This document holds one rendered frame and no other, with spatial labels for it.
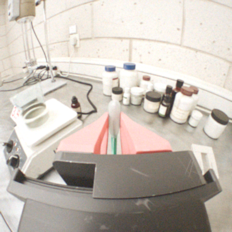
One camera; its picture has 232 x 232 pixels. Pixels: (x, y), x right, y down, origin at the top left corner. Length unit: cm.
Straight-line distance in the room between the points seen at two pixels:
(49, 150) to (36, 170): 5
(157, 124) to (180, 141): 9
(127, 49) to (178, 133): 42
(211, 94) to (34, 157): 57
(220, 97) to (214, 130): 17
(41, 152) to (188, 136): 36
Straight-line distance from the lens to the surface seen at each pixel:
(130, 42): 59
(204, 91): 52
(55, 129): 23
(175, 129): 37
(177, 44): 53
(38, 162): 24
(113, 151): 16
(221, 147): 42
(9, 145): 30
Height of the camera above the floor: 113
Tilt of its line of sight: 37 degrees down
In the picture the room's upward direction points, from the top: straight up
